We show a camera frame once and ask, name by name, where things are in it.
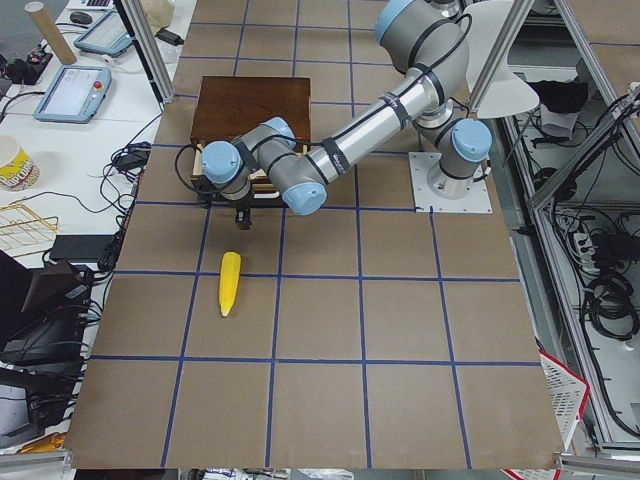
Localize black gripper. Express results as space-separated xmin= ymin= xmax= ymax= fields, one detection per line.
xmin=198 ymin=178 xmax=253 ymax=230

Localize light wooden drawer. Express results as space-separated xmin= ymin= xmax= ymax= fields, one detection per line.
xmin=191 ymin=134 xmax=305 ymax=206

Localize yellow corn cob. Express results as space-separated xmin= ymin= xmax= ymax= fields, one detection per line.
xmin=218 ymin=251 xmax=242 ymax=318

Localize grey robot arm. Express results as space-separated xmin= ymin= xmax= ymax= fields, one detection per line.
xmin=201 ymin=1 xmax=492 ymax=229

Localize dark wooden drawer cabinet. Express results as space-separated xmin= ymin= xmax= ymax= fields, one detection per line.
xmin=190 ymin=76 xmax=311 ymax=145

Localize black power adapter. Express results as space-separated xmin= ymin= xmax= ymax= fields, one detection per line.
xmin=155 ymin=28 xmax=184 ymax=46

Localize teach pendant tablet near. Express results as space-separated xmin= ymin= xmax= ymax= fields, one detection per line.
xmin=33 ymin=66 xmax=112 ymax=124

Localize teach pendant tablet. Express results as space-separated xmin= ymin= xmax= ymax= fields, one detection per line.
xmin=73 ymin=10 xmax=132 ymax=57
xmin=33 ymin=66 xmax=112 ymax=124

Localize teach pendant tablet far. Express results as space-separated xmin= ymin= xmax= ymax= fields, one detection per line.
xmin=73 ymin=10 xmax=132 ymax=57

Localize paper popcorn cup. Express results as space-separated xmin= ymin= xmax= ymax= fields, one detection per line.
xmin=0 ymin=134 xmax=40 ymax=191

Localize black computer mouse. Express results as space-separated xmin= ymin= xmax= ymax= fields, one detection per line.
xmin=69 ymin=11 xmax=93 ymax=26

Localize cardboard tube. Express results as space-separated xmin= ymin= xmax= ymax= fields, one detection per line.
xmin=24 ymin=1 xmax=77 ymax=65

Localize white plastic basket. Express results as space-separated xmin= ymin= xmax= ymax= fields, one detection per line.
xmin=539 ymin=349 xmax=590 ymax=452

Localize aluminium frame post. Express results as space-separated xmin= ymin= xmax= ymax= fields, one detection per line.
xmin=114 ymin=0 xmax=175 ymax=105

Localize gold wire rack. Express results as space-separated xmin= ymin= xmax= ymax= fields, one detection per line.
xmin=0 ymin=203 xmax=59 ymax=257

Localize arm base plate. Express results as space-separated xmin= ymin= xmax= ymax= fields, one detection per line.
xmin=408 ymin=152 xmax=492 ymax=214

